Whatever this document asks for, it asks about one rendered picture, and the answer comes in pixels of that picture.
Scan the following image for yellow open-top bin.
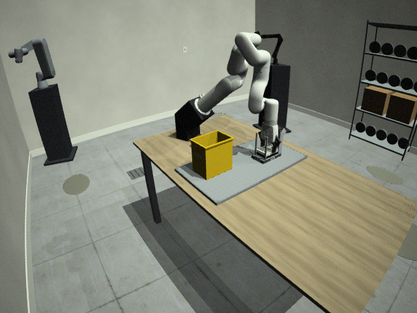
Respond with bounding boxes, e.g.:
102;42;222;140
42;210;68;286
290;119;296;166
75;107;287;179
190;130;234;180

